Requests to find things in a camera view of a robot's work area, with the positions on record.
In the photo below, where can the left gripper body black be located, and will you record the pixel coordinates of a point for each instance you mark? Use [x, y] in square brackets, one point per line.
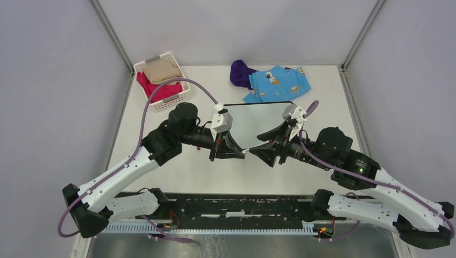
[212, 153]

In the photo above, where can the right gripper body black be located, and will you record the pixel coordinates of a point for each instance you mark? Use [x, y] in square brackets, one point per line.
[285, 144]

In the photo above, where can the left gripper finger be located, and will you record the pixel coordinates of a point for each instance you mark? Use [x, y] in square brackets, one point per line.
[229, 153]
[227, 144]

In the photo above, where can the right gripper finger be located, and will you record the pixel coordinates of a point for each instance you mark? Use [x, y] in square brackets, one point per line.
[267, 153]
[272, 134]

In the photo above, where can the marker pen white barrel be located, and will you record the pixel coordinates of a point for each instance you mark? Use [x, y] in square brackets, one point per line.
[244, 151]

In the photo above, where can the whiteboard with black frame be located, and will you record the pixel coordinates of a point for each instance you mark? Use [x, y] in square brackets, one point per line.
[250, 120]

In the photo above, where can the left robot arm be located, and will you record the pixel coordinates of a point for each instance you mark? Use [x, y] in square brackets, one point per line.
[97, 203]

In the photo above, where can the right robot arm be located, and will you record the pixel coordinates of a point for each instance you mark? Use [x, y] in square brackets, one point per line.
[416, 220]

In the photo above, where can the blue patterned cloth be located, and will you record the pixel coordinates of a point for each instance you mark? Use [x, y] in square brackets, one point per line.
[279, 84]

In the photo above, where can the purple cloth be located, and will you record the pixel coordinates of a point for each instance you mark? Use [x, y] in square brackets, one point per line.
[239, 74]

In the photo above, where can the pink cloth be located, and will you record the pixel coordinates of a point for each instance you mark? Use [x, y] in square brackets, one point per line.
[166, 91]

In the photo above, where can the beige folded cloth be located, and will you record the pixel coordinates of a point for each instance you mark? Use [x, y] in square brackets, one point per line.
[160, 71]

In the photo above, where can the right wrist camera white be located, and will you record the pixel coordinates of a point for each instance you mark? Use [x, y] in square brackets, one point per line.
[295, 116]

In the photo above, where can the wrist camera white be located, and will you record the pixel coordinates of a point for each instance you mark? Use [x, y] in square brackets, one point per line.
[295, 116]
[221, 121]

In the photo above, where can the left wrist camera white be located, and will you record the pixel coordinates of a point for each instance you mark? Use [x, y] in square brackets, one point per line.
[221, 121]

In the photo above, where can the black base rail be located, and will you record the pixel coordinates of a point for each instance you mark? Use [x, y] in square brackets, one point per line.
[237, 212]

